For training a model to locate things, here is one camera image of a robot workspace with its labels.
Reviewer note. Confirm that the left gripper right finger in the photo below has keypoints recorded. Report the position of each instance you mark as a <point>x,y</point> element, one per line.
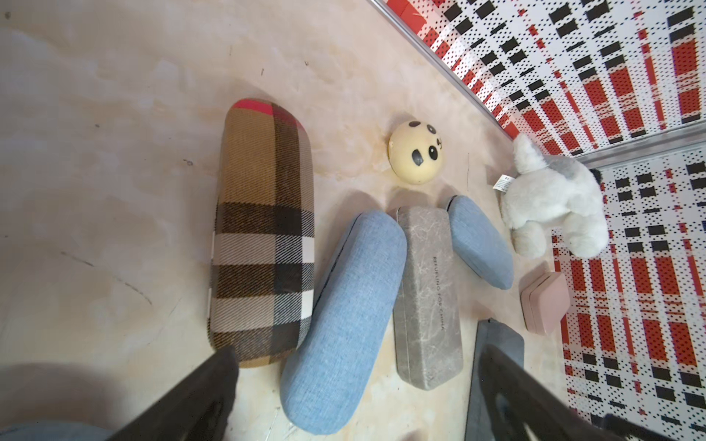
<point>538,412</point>

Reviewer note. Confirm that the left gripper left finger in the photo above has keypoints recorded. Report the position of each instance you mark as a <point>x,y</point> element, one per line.
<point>197,408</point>

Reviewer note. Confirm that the teal grey case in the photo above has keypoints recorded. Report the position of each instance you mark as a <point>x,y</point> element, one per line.
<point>485,376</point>

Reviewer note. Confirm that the small pink glasses case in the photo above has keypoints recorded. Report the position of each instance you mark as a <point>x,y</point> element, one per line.
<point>545,303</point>

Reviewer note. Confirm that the teal-lined glasses case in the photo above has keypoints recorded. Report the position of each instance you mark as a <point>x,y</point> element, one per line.
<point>428,346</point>

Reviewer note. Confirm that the beige case with dark glasses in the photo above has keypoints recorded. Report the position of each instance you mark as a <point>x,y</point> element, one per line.
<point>262,260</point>

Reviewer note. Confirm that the blue case with pink glasses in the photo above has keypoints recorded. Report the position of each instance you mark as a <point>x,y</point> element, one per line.
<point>479,244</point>

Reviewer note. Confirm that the white plush toy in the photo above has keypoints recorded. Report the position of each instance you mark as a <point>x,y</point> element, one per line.
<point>549,191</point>

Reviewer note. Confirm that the yellow panda squishy ball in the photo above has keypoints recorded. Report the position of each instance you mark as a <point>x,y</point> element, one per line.
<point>415,152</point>

